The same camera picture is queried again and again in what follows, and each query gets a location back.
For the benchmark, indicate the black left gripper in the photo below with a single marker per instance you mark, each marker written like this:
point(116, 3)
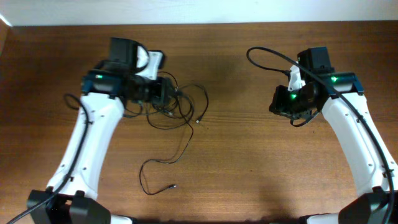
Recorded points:
point(166, 93)

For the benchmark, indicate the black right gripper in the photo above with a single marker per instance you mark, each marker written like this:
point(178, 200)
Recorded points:
point(277, 101)

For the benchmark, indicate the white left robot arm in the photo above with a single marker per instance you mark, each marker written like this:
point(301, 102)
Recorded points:
point(128, 74)

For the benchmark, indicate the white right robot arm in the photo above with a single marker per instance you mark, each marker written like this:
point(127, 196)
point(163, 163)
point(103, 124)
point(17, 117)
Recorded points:
point(344, 105)

